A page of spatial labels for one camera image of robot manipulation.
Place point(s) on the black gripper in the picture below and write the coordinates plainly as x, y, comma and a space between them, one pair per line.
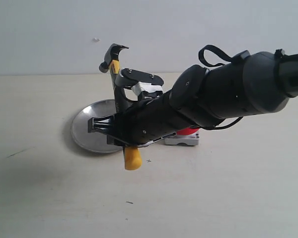
142, 122

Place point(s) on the round stainless steel plate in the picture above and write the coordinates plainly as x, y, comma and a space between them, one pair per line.
88, 127

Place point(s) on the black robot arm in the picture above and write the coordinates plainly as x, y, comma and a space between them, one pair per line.
256, 84

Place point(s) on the red dome push button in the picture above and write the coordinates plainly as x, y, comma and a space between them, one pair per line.
185, 137

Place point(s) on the black and yellow claw hammer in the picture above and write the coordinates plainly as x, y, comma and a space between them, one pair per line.
132, 156

